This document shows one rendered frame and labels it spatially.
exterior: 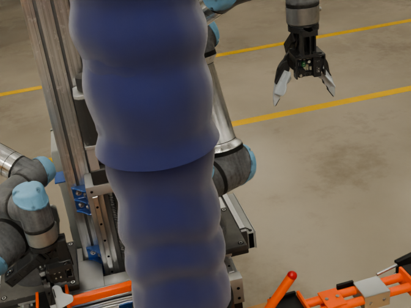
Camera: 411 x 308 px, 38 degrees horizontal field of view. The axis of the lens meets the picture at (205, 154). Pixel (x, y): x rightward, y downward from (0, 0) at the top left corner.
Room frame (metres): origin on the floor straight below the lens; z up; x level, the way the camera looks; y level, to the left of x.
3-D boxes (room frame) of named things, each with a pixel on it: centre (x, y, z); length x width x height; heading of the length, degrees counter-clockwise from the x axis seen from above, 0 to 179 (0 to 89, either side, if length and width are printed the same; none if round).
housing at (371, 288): (1.13, -0.36, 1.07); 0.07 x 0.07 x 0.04; 12
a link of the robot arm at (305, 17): (1.34, -0.26, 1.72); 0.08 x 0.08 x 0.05
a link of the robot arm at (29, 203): (1.23, 0.42, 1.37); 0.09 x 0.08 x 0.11; 63
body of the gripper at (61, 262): (1.23, 0.41, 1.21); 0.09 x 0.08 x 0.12; 103
